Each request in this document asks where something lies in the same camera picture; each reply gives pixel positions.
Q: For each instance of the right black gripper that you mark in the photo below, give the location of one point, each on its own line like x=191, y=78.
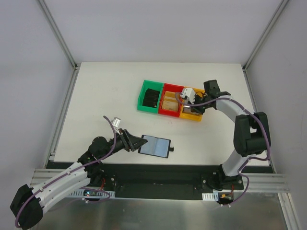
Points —
x=199, y=105

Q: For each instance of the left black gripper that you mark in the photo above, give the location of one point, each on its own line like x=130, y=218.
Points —
x=129, y=141

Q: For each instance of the black leather card holder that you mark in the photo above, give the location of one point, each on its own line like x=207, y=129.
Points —
x=158, y=147

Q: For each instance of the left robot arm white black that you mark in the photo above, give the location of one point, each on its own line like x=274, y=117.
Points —
x=31, y=203

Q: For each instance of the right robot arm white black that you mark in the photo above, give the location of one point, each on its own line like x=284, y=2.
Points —
x=251, y=133

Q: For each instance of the white cards in yellow bin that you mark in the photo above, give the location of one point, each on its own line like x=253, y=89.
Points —
x=187, y=110

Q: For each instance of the gold cards in red bin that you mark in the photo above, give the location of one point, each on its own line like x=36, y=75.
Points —
x=169, y=102

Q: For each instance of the black cards in green bin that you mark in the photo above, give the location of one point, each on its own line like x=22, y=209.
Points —
x=151, y=98

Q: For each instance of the yellow plastic bin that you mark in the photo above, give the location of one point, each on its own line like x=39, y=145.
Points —
x=195, y=116

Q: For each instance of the red plastic bin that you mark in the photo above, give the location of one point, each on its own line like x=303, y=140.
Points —
x=171, y=88

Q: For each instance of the green plastic bin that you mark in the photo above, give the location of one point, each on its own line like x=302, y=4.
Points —
x=147, y=84

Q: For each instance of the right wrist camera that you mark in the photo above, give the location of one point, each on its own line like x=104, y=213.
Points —
x=188, y=95

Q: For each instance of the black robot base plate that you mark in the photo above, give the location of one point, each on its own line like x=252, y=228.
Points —
x=175, y=182

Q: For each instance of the left white cable duct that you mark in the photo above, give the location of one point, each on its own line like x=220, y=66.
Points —
x=80, y=193

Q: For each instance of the white cable duct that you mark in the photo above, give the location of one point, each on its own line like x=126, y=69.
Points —
x=210, y=196
x=80, y=193

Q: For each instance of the right aluminium frame post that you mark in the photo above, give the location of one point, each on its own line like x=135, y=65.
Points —
x=266, y=32

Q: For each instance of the aluminium frame post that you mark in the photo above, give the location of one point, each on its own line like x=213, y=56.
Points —
x=266, y=32
x=56, y=32

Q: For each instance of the right aluminium table rail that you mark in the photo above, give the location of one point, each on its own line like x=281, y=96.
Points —
x=263, y=129

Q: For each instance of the aluminium table rail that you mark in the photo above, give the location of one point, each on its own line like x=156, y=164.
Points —
x=263, y=129
x=51, y=149

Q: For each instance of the left aluminium table rail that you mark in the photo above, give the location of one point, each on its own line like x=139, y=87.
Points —
x=51, y=149

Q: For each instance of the right white cable duct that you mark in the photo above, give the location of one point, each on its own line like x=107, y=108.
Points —
x=210, y=196

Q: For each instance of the left aluminium frame post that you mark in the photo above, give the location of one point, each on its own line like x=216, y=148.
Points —
x=56, y=32

